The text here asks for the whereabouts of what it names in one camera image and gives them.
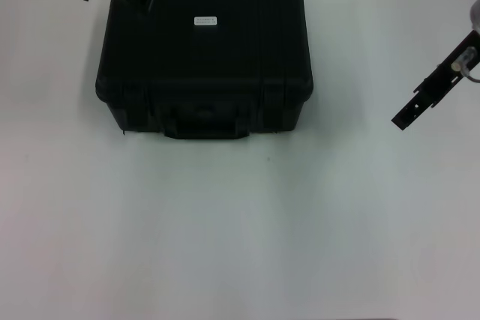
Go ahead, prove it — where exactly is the right arm cable with connector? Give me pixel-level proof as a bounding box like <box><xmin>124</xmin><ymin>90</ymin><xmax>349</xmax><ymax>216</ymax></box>
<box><xmin>451</xmin><ymin>46</ymin><xmax>480</xmax><ymax>83</ymax></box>

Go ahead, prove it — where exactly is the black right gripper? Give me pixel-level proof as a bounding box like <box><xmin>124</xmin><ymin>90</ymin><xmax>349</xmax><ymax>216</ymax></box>
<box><xmin>391</xmin><ymin>29</ymin><xmax>480</xmax><ymax>130</ymax></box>

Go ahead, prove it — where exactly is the black plastic carrying case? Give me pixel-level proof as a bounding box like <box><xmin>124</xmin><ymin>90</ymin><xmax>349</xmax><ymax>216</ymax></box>
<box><xmin>94</xmin><ymin>0</ymin><xmax>314</xmax><ymax>141</ymax></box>

